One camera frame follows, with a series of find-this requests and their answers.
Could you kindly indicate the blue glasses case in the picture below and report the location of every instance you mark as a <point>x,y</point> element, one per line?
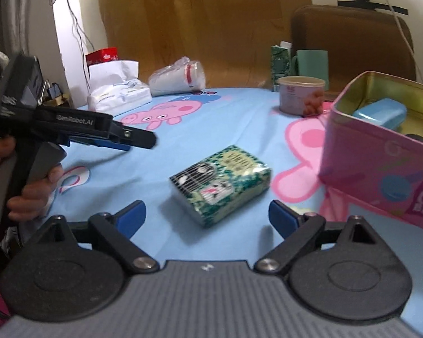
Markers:
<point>380,112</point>

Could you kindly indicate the green patterned tissue pack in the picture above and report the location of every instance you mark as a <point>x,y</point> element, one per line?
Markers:
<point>222,183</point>

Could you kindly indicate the wooden headboard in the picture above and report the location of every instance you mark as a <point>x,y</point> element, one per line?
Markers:
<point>204,24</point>

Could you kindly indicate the plastic wrapped paper cup stack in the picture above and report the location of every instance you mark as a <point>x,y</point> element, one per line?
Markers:
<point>178,77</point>

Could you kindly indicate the round pink label container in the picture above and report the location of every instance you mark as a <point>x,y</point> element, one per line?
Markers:
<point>299,95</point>

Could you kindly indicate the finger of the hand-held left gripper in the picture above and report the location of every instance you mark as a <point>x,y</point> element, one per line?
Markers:
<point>105,142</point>
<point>137,139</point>

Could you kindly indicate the pink plastic bag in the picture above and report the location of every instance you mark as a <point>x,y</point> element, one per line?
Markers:
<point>327,107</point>

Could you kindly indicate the green drink carton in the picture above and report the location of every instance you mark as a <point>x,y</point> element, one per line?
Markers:
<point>280,61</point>

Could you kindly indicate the person's left hand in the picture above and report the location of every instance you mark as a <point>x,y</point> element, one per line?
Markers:
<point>31,200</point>

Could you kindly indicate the grey curtain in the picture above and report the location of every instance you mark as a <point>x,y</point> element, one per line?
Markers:
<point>17,10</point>

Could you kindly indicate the red cardboard box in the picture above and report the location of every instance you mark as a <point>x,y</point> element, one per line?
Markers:
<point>102,56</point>

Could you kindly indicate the blue pig printed sheet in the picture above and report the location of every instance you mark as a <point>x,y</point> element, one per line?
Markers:
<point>215,126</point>

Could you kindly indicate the green mug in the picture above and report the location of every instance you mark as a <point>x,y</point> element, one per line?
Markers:
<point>312,63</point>

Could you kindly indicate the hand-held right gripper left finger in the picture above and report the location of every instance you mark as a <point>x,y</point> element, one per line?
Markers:
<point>132,215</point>

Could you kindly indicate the pink tin box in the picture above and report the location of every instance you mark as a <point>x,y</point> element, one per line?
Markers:
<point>366,169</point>

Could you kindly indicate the white soft tissue pack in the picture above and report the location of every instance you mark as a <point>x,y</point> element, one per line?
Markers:
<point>118,91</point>

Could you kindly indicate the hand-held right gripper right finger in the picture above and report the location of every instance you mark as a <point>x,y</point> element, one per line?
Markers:
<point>282,218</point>

